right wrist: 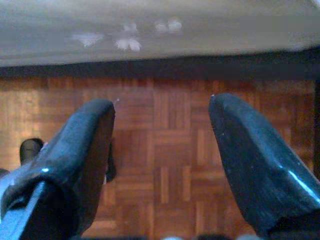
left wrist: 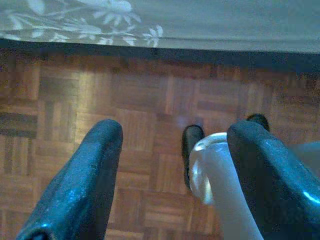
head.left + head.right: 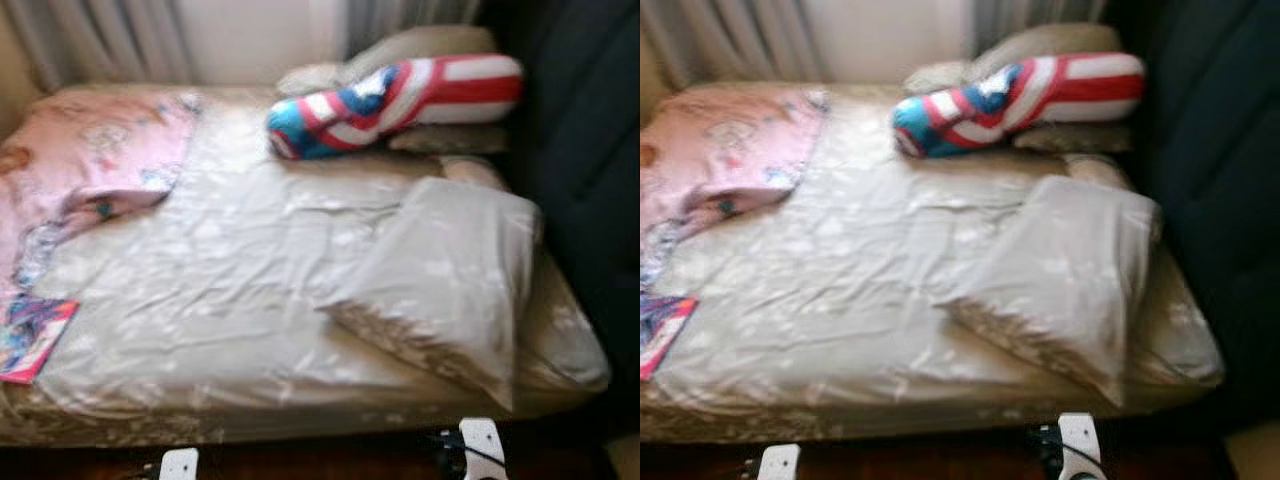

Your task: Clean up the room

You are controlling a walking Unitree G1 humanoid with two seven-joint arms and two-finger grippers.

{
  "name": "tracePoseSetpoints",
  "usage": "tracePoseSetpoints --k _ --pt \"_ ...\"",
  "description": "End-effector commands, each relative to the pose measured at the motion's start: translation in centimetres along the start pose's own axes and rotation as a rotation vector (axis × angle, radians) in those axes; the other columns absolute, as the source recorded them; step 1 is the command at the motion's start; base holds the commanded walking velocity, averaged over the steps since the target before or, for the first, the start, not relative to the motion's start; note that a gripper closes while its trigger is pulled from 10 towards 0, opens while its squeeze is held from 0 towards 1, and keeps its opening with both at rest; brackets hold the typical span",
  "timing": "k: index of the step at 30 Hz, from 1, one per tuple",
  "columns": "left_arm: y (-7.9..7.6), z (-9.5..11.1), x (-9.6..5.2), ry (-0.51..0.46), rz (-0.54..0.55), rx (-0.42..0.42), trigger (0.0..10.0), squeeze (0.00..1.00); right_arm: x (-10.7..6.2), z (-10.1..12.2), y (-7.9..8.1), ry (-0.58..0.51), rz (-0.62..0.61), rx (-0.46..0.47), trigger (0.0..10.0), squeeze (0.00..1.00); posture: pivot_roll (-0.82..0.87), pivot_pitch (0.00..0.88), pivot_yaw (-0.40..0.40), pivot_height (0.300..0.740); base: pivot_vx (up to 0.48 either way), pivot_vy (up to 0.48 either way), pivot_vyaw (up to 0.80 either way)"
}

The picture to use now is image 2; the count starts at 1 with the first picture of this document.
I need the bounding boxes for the grey floral bed sheet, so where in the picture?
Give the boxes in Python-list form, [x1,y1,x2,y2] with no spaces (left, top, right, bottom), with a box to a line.
[0,0,320,55]

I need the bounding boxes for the black robot left foot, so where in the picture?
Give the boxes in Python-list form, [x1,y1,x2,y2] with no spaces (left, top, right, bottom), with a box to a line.
[181,124,205,192]

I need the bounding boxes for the black robot right foot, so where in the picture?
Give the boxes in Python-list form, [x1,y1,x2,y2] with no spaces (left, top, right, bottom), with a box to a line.
[246,113,271,133]

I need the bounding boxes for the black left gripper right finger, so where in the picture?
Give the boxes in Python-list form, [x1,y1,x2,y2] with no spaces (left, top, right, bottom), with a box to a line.
[226,120,320,240]

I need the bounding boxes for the black robot foot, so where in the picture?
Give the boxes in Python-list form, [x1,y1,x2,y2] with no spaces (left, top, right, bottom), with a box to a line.
[246,113,271,133]
[181,124,205,192]

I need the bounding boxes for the silver robot left leg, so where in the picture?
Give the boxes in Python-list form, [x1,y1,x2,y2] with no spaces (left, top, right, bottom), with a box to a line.
[189,132,266,240]

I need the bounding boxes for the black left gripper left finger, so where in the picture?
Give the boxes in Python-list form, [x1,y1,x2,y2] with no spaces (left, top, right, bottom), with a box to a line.
[14,118,124,240]

